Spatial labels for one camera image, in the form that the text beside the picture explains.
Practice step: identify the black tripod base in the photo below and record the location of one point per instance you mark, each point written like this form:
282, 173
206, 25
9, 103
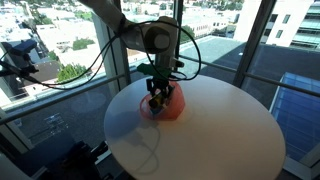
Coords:
80, 160

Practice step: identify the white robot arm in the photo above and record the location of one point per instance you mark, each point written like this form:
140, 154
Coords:
156, 38

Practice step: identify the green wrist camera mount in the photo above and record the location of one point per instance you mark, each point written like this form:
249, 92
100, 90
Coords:
150, 69

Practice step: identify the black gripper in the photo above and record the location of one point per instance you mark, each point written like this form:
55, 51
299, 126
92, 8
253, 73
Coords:
160, 82

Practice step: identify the dark camera on stand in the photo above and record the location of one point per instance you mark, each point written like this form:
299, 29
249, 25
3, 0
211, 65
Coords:
23, 47

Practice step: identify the orange plastic bag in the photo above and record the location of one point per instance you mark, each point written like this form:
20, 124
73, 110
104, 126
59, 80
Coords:
175, 103

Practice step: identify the blue mentos pack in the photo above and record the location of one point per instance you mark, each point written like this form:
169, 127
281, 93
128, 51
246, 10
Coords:
155, 112

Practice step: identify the white round pedestal table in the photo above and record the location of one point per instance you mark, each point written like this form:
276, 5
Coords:
216, 140

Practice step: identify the metal window handrail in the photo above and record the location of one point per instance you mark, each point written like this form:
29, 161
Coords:
66, 100
266, 80

